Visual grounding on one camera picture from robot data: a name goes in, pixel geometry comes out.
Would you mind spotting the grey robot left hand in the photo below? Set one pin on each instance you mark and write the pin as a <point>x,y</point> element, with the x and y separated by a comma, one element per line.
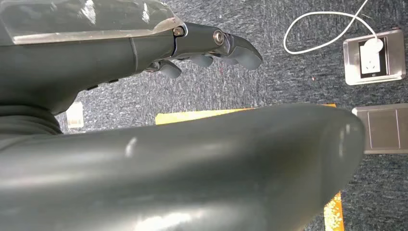
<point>197,178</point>

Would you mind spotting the small white floor plate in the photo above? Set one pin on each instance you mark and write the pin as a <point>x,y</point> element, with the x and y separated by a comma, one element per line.
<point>75,115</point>

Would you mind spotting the ribbed grey left arm sleeve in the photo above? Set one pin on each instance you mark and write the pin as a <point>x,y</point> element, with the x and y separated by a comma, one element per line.
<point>22,121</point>

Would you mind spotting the steel floor socket box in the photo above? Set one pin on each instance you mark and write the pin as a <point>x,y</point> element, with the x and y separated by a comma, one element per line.
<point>350,63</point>

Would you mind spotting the closed steel floor box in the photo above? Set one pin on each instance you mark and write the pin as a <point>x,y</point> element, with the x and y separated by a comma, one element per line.
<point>382,129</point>

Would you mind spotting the white power plug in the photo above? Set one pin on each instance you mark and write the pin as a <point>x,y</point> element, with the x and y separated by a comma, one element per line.
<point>373,45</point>

